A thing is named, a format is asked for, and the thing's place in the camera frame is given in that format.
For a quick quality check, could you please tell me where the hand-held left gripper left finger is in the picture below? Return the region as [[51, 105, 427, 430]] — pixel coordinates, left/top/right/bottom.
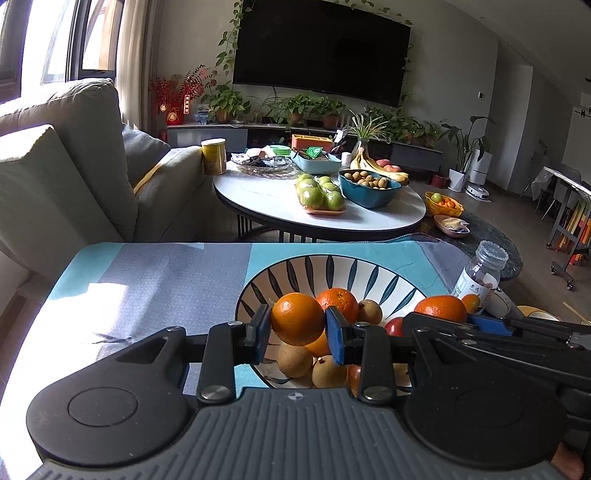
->
[[99, 304, 273, 402]]

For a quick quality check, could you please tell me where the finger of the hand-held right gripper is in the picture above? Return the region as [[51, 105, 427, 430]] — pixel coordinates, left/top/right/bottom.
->
[[402, 312, 591, 370], [468, 314, 591, 341]]

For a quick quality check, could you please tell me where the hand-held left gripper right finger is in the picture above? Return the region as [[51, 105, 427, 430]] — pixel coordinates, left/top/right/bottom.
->
[[325, 307, 467, 401]]

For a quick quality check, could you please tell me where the brown longan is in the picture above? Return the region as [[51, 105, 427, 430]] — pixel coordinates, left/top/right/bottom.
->
[[311, 355, 348, 388], [358, 299, 383, 325], [277, 344, 314, 378]]

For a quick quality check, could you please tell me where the blue striped white bowl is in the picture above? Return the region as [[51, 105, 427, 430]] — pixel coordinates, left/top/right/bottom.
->
[[235, 254, 428, 391]]

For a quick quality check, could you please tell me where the tray of green fruits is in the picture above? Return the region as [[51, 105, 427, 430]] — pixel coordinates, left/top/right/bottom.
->
[[295, 173, 347, 217]]

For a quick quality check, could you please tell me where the person's right hand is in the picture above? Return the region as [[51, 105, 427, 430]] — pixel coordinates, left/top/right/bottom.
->
[[551, 440, 585, 480]]

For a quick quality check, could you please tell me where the white round gadget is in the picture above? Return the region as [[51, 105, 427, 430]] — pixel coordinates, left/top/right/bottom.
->
[[485, 288, 525, 319]]

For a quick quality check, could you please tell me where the yellow round item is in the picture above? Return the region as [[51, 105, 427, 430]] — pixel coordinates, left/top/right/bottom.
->
[[517, 305, 561, 322]]

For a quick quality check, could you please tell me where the clear jar with orange label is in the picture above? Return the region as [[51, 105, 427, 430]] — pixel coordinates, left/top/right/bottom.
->
[[450, 240, 509, 315]]

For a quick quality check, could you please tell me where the dark marble round table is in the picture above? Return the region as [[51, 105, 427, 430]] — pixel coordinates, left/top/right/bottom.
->
[[406, 210, 525, 281]]

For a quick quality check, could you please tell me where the pink snack dish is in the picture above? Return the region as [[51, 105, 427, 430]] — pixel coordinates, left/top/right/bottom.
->
[[433, 215, 471, 238]]

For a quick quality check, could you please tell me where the blue grey patchwork tablecloth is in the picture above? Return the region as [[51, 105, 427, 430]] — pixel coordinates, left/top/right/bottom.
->
[[0, 233, 476, 407]]

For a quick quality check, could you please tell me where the orange plastic basket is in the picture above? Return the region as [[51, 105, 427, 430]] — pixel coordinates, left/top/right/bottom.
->
[[425, 191, 465, 217]]

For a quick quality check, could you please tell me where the white round coffee table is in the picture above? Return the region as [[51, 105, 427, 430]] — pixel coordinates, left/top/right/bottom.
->
[[212, 154, 426, 241]]

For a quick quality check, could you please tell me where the rolling folding rack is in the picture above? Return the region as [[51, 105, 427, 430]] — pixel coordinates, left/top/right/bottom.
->
[[531, 166, 591, 291]]

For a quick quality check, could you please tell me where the tall plant in white pot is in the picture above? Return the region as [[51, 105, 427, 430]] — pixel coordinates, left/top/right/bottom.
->
[[441, 115, 490, 192]]

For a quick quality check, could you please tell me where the blue bowl of longans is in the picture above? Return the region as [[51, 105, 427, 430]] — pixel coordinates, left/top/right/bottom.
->
[[338, 169, 402, 209]]

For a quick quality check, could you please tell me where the white vacuum dock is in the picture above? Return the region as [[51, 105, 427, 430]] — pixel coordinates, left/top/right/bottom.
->
[[464, 148, 494, 201]]

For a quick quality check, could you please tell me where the glass snack plate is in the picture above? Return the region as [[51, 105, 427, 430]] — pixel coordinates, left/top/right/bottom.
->
[[231, 152, 298, 180]]

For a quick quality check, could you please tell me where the light blue basket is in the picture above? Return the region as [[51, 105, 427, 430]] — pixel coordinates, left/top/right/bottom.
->
[[293, 148, 342, 175]]

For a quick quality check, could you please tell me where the banana bunch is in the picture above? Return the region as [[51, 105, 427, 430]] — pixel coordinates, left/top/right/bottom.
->
[[349, 148, 410, 185]]

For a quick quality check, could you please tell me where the yellow tin can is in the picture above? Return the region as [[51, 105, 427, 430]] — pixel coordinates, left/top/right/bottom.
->
[[201, 138, 228, 176]]

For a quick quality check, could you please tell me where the orange box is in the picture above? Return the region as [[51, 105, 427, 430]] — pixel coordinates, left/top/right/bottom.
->
[[291, 134, 334, 151]]

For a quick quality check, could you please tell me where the dark television cabinet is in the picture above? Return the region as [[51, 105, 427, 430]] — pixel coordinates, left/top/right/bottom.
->
[[166, 121, 444, 174]]

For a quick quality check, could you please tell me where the spider plant in vase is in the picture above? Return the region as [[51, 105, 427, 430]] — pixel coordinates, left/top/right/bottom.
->
[[348, 111, 391, 160]]

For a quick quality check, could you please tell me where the cluster of potted plants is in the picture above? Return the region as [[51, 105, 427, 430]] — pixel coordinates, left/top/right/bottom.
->
[[369, 106, 446, 148]]

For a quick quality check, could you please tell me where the grey cushion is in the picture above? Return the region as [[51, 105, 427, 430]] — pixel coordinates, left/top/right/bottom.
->
[[121, 124, 171, 188]]

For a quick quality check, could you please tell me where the row of potted plants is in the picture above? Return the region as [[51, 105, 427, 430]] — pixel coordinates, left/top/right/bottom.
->
[[272, 95, 345, 130]]

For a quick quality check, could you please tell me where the potted pothos plant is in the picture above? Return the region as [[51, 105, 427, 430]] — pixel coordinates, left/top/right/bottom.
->
[[203, 83, 252, 124]]

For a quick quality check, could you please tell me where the red festive decoration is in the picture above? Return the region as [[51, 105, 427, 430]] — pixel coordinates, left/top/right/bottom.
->
[[148, 65, 208, 126]]

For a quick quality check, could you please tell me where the grey green sofa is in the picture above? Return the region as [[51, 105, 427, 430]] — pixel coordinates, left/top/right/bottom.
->
[[0, 78, 218, 278]]

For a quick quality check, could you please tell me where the beige curtain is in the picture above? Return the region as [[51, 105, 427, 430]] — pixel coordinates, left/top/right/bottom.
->
[[115, 0, 160, 134]]

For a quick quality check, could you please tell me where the dark framed window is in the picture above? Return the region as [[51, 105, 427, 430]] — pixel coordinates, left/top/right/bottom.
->
[[0, 0, 121, 100]]

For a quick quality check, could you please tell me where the black wall television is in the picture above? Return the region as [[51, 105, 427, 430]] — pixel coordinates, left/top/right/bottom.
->
[[232, 0, 411, 108]]

